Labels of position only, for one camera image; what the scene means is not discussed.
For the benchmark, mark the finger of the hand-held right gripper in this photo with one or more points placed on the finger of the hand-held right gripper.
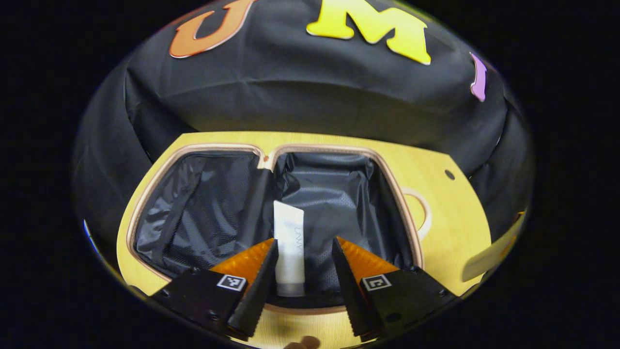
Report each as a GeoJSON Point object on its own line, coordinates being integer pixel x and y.
{"type": "Point", "coordinates": [507, 246]}

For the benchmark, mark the pink suitcase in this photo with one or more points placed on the pink suitcase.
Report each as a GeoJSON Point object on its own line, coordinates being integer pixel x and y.
{"type": "Point", "coordinates": [208, 208]}

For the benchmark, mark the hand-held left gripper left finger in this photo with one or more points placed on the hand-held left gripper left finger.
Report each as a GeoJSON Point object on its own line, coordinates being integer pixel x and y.
{"type": "Point", "coordinates": [261, 291]}

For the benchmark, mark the black backdrop cloth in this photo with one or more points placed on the black backdrop cloth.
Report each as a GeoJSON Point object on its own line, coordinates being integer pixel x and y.
{"type": "Point", "coordinates": [310, 97]}

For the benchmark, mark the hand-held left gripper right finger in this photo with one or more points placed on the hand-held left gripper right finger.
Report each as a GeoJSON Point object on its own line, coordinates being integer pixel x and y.
{"type": "Point", "coordinates": [348, 291]}

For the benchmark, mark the white squeeze tube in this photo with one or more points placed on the white squeeze tube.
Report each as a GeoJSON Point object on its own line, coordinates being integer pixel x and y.
{"type": "Point", "coordinates": [289, 242]}

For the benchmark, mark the black table grommet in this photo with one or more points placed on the black table grommet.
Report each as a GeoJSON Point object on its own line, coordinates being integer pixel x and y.
{"type": "Point", "coordinates": [449, 174]}

